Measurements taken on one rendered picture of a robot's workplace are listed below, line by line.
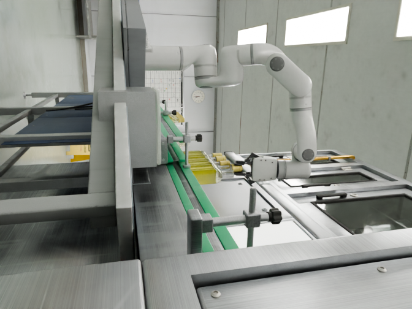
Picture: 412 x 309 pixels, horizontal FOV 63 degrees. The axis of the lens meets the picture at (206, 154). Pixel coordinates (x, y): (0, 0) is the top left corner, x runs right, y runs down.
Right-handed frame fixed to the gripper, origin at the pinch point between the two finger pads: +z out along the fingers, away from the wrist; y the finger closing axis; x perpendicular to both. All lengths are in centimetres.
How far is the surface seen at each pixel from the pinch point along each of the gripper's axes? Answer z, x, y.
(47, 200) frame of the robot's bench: 46, 66, 13
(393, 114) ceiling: -126, -126, 5
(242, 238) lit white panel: 0.8, 34.1, -12.6
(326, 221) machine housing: -33.5, 12.0, -16.9
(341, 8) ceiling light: -104, -203, 91
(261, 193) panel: -10.3, -3.0, -12.0
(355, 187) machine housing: -57, -20, -15
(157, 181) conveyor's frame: 27.6, 33.8, 5.7
